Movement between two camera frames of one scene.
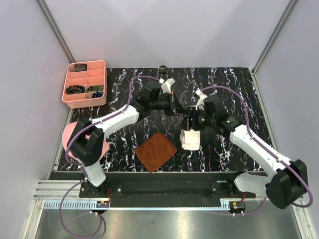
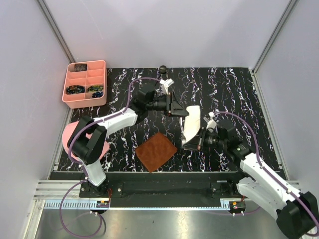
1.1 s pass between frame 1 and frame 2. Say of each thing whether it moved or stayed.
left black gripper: stayed
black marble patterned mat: stayed
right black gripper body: moved
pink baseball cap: stayed
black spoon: stayed
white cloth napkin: moved
